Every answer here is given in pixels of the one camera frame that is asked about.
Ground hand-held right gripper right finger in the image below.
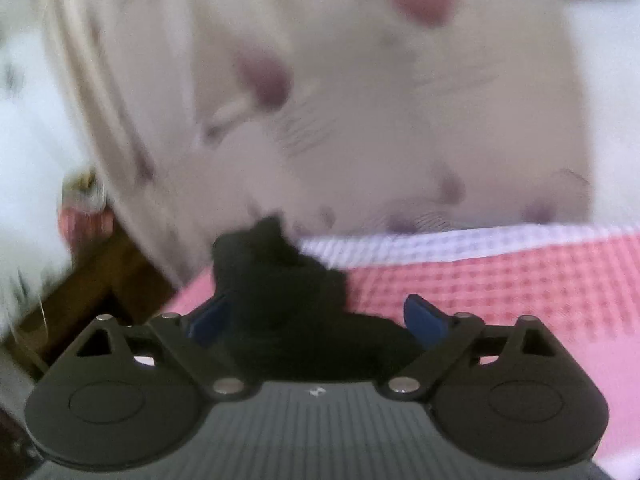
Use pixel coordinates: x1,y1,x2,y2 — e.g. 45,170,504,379
387,294,568,398

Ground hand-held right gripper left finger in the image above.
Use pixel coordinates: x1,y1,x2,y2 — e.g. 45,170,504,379
75,297,246,398

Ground dark garment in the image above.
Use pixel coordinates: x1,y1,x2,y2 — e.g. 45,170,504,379
212,216,423,383

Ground pink white checkered bedsheet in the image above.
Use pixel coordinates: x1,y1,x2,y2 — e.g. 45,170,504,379
59,205,640,480

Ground beige leaf print curtain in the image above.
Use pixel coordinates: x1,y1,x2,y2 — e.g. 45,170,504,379
40,0,596,281

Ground wooden bed frame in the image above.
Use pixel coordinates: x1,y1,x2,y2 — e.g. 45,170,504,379
0,220,176,381

